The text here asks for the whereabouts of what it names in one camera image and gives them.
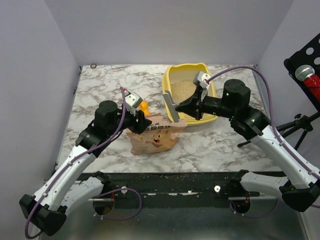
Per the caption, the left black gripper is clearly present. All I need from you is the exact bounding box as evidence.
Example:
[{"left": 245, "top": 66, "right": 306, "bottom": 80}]
[{"left": 107, "top": 105, "right": 153, "bottom": 136}]

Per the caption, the orange plastic scoop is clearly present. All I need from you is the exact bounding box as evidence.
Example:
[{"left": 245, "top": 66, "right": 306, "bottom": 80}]
[{"left": 138, "top": 100, "right": 151, "bottom": 116}]

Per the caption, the pink cat litter bag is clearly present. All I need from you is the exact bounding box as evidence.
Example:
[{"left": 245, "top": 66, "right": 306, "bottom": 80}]
[{"left": 126, "top": 114, "right": 188, "bottom": 155}]

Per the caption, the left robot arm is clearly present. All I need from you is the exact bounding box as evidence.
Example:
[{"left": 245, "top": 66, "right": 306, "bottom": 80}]
[{"left": 19, "top": 100, "right": 152, "bottom": 240}]

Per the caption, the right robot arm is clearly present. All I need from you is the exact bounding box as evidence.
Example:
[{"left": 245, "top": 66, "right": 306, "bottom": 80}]
[{"left": 175, "top": 79, "right": 320, "bottom": 212}]

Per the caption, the red silver microphone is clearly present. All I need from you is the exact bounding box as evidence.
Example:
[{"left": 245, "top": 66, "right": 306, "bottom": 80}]
[{"left": 294, "top": 64, "right": 320, "bottom": 102}]

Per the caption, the black music stand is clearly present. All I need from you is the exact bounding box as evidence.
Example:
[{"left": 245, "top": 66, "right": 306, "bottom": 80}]
[{"left": 237, "top": 32, "right": 320, "bottom": 151}]

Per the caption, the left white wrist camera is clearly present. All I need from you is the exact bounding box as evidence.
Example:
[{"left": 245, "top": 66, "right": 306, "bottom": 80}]
[{"left": 125, "top": 91, "right": 143, "bottom": 116}]

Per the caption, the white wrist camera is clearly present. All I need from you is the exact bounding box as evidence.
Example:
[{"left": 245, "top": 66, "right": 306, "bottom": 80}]
[
  {"left": 125, "top": 91, "right": 143, "bottom": 116},
  {"left": 192, "top": 71, "right": 211, "bottom": 101}
]

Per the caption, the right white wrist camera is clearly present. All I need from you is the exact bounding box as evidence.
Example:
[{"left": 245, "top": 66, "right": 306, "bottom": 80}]
[{"left": 192, "top": 71, "right": 211, "bottom": 101}]

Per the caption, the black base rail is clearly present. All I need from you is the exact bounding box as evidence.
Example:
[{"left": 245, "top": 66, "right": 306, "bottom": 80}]
[{"left": 82, "top": 168, "right": 261, "bottom": 208}]

